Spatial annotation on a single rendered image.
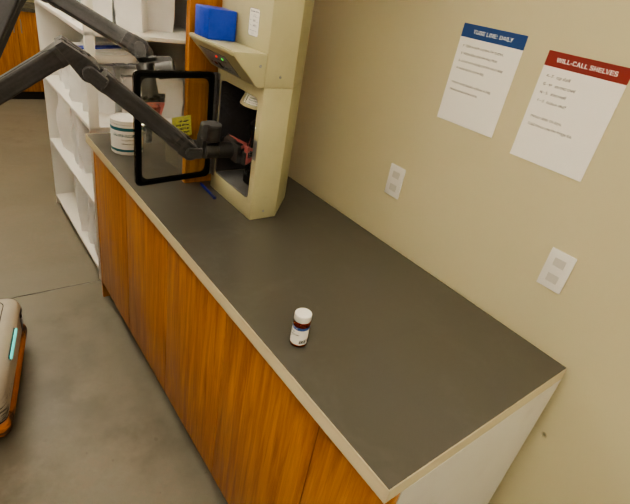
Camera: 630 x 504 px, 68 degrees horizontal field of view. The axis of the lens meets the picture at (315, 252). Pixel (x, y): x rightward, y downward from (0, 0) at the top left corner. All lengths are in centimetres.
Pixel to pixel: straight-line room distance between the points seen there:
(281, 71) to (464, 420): 114
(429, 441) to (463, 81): 102
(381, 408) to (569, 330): 62
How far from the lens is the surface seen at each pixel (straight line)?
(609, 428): 155
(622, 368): 146
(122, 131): 221
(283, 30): 158
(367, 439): 104
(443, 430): 112
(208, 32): 168
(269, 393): 130
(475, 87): 153
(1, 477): 220
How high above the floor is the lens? 172
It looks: 29 degrees down
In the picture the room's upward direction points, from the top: 11 degrees clockwise
